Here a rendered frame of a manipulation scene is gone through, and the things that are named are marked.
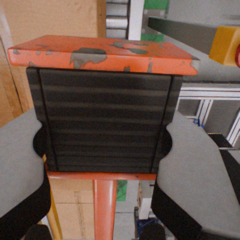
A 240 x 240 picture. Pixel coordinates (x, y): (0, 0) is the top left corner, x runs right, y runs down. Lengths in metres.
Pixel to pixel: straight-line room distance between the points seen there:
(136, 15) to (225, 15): 0.90
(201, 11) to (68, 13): 1.16
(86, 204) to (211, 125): 1.19
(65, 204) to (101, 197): 1.41
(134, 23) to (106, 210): 0.67
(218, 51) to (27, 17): 0.39
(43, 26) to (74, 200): 1.30
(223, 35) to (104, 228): 0.40
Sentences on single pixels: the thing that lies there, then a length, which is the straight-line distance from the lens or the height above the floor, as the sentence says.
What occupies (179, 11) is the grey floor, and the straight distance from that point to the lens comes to 1.41.
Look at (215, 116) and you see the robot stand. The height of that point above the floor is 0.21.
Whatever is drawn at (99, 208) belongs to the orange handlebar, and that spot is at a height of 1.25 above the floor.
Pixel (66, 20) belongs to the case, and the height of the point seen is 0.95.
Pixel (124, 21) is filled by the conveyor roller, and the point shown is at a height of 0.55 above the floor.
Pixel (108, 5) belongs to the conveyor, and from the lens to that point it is 0.86.
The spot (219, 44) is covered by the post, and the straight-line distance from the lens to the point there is 0.44.
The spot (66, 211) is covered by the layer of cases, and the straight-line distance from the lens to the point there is 1.66.
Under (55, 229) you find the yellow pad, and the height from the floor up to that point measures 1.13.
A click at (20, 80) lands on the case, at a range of 0.48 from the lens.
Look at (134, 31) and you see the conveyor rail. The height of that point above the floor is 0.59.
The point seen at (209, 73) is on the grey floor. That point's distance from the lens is 1.59.
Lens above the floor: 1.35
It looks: 58 degrees down
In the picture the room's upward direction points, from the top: 178 degrees clockwise
